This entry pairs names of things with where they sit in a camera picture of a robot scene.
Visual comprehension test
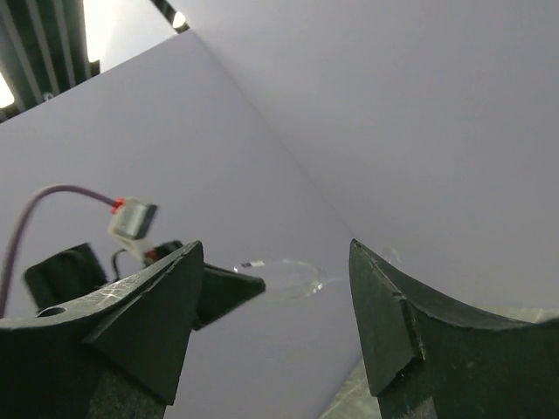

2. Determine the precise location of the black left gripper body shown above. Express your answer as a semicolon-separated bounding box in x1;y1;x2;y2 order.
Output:
146;240;183;264

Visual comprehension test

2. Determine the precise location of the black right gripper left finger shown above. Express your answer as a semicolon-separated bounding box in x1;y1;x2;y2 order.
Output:
1;242;204;418

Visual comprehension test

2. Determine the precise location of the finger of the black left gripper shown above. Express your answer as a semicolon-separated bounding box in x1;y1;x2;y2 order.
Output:
192;264;266;331

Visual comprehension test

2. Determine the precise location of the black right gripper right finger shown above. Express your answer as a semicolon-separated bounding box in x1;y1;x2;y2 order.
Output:
349;241;558;418

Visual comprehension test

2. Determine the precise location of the clear wine glass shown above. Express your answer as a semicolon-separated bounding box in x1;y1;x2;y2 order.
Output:
233;258;349;303

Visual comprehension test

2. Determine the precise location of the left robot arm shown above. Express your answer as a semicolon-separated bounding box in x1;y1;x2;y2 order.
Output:
24;244;266;331

